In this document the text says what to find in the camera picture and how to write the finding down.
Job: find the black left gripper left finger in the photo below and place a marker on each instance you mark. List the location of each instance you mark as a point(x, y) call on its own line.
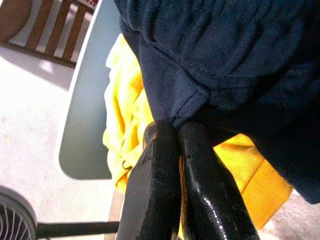
point(152, 187)

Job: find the light blue plastic chair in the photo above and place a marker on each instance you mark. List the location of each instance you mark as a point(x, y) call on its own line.
point(87, 112)

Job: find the yellow shirt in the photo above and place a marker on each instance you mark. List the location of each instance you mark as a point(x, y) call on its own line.
point(125, 100)

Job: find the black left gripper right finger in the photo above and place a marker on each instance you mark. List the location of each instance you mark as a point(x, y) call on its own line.
point(210, 195)

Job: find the brown slatted wooden chair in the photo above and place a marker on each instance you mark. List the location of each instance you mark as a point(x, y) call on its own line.
point(57, 30)

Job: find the navy blue shirt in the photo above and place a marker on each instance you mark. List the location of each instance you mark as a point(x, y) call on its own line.
point(225, 50)

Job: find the black standing fan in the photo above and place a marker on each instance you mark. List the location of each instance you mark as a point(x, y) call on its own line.
point(15, 220)

